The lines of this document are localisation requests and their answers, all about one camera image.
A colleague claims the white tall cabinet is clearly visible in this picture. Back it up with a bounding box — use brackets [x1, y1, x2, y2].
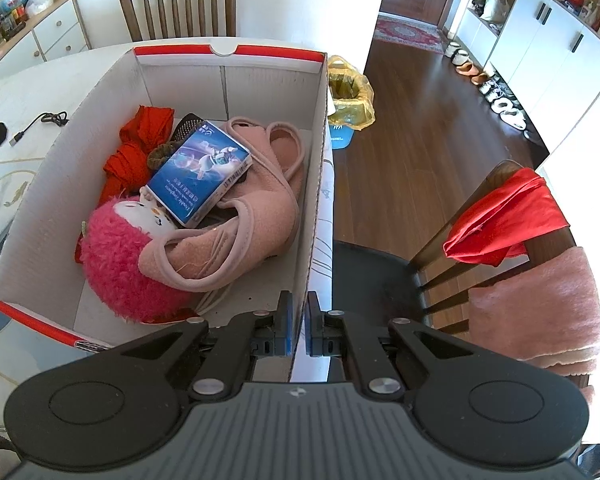
[455, 0, 600, 152]

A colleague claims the blue bin with yellow bag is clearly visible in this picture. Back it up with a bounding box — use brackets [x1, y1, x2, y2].
[328, 55, 376, 151]

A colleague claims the pink towel on chair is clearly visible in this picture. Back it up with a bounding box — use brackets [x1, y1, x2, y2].
[468, 247, 600, 378]

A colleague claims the white handbag on shelf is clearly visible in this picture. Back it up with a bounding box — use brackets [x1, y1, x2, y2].
[481, 0, 509, 24]

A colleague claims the pink fuzzy plush ball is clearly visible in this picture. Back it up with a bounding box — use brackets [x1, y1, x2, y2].
[80, 197, 193, 323]

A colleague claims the red cloth on chair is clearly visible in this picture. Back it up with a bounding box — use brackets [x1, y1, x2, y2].
[442, 168, 568, 266]

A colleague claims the black usb cable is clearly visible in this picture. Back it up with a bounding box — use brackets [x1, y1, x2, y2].
[8, 110, 70, 148]

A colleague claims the white drawer sideboard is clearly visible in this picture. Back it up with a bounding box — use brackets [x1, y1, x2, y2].
[0, 0, 92, 79]

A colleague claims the brown hair tie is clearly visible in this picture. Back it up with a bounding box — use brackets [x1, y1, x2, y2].
[146, 140, 182, 172]

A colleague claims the red cloth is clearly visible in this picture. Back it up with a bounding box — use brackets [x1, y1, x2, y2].
[97, 106, 174, 206]
[442, 168, 568, 266]

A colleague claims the dark wooden chair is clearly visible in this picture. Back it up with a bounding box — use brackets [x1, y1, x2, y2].
[332, 160, 579, 336]

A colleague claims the red and white cardboard box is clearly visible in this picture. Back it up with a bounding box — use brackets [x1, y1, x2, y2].
[0, 38, 329, 387]

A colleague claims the blue tissue pack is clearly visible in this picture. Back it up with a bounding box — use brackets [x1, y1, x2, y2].
[147, 120, 252, 229]

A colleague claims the red patterned rug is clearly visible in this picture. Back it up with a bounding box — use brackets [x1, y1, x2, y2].
[374, 12, 444, 54]

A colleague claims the pink fleece baby shoe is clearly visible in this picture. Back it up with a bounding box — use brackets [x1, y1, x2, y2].
[209, 117, 304, 262]

